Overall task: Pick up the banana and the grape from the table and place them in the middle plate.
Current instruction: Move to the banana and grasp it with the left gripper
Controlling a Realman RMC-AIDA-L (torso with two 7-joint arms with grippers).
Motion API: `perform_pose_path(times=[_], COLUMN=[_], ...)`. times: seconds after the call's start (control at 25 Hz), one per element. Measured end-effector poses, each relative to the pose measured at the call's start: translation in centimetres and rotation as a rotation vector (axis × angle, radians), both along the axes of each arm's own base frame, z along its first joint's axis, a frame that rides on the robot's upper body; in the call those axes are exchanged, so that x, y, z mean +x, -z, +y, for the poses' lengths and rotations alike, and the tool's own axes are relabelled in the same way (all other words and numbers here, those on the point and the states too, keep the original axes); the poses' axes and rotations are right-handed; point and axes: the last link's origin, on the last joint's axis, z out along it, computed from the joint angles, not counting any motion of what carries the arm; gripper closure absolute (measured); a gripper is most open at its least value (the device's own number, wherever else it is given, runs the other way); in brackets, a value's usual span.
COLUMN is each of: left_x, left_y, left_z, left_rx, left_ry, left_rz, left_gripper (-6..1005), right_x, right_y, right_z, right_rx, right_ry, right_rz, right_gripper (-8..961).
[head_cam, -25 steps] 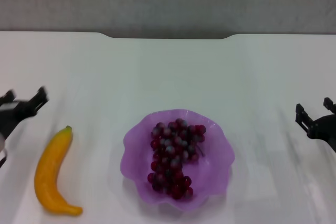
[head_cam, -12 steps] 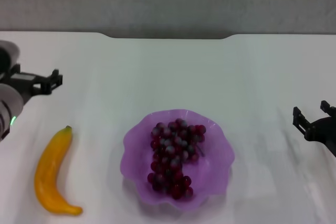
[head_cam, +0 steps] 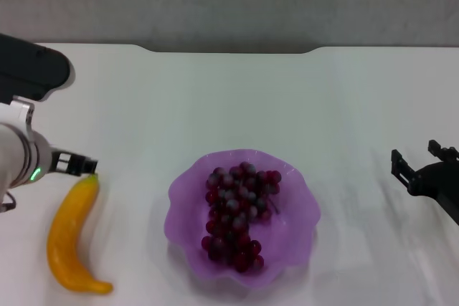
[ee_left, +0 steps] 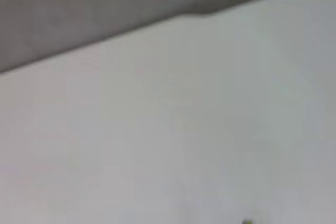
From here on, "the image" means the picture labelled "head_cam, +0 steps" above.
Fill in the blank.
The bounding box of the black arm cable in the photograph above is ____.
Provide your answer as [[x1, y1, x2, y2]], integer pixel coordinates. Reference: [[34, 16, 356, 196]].
[[0, 191, 17, 214]]

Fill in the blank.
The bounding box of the purple wavy plate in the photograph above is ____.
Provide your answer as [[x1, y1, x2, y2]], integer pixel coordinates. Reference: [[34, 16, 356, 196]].
[[164, 148, 322, 289]]

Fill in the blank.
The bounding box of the yellow banana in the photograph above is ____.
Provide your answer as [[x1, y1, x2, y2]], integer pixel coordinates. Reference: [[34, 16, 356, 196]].
[[47, 173, 114, 295]]

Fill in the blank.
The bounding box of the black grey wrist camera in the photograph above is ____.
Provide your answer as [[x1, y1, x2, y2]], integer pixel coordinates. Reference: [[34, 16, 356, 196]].
[[0, 33, 76, 103]]

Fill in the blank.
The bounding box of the dark red grape bunch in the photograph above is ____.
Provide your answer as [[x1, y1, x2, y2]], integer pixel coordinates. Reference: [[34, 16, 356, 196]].
[[200, 161, 283, 274]]

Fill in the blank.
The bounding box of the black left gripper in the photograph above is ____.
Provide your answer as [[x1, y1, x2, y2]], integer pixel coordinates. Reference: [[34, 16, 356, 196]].
[[51, 148, 99, 177]]

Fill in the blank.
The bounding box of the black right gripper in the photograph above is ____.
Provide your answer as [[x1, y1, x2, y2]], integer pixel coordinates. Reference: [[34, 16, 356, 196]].
[[390, 139, 459, 202]]

